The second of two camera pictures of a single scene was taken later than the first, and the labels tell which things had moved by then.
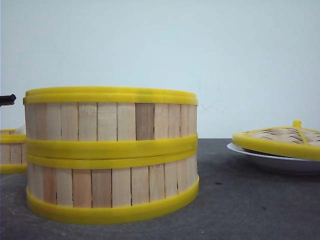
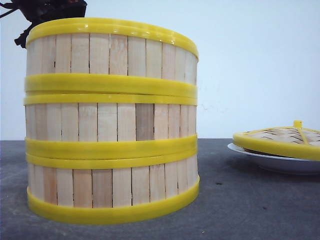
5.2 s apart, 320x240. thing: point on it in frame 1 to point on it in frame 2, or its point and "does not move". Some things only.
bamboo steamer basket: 99,188 does not move
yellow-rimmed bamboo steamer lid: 295,141 does not move
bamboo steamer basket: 13,152 to 109,54
